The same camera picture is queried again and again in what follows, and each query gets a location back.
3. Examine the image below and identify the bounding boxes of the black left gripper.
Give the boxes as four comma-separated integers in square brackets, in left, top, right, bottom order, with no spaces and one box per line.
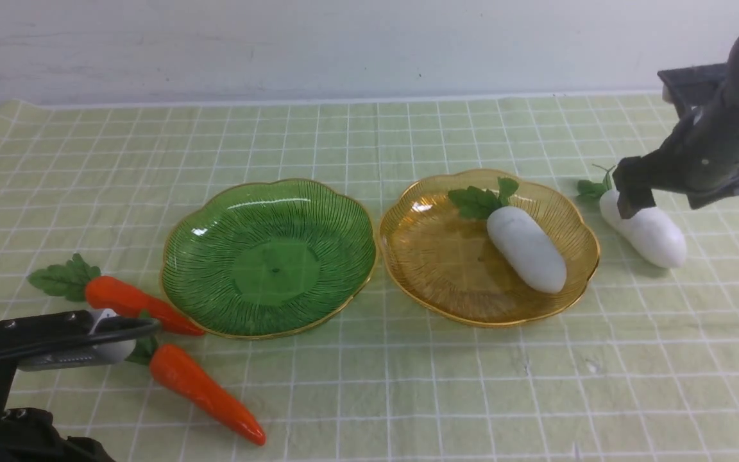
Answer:
[0,311,162,461]

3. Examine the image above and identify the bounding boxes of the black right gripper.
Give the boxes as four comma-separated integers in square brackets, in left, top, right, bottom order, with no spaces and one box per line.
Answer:
[612,37,739,219]

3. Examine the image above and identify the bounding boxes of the white toy radish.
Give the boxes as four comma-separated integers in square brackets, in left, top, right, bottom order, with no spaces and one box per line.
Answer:
[577,167,688,270]
[448,176,567,293]

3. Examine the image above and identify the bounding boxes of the orange toy carrot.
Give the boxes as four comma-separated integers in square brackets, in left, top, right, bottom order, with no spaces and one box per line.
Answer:
[27,253,205,336]
[125,334,266,447]

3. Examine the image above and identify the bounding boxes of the amber ribbed plastic plate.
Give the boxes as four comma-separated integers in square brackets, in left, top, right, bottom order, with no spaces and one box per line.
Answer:
[378,169,600,328]

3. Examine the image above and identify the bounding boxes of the green ribbed plastic plate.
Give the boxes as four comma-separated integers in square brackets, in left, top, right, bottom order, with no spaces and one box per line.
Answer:
[159,178,379,340]

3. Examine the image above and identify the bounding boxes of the grey camera on right gripper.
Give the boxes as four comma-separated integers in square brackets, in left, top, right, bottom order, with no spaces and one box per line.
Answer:
[657,62,727,118]

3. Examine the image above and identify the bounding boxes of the grey camera on gripper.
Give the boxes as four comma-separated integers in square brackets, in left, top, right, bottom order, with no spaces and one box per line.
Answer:
[18,309,148,372]
[657,62,727,118]

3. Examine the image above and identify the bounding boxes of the grey camera on left gripper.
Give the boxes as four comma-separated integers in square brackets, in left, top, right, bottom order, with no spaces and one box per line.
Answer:
[18,309,148,372]

